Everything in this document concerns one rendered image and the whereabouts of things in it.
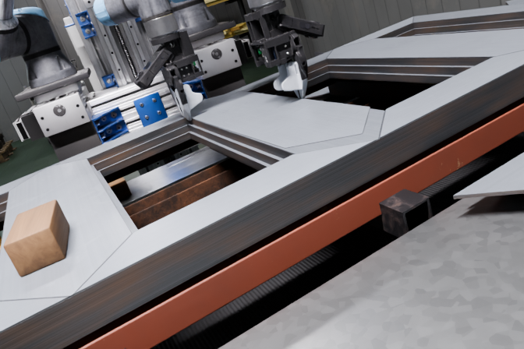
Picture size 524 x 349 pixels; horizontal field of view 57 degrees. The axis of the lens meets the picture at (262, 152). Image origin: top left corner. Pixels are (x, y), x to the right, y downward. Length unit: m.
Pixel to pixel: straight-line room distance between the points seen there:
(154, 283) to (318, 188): 0.25
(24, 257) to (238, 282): 0.28
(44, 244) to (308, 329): 0.35
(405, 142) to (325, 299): 0.27
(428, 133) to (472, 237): 0.18
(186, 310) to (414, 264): 0.29
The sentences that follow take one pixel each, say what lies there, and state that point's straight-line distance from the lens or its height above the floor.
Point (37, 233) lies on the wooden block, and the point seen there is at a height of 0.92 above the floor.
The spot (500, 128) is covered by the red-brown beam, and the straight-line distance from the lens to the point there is 0.89.
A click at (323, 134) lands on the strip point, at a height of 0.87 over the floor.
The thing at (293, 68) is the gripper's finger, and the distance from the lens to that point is 1.02.
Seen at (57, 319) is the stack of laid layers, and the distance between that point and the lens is 0.61.
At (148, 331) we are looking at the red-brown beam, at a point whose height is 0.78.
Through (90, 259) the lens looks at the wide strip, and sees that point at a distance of 0.66.
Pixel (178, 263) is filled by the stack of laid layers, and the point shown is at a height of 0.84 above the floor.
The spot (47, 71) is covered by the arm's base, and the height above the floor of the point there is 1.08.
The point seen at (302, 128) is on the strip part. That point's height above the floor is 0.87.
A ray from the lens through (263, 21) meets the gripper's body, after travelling 0.99.
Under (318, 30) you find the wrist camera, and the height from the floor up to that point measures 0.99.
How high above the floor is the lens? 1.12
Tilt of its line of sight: 18 degrees down
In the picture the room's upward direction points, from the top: 18 degrees counter-clockwise
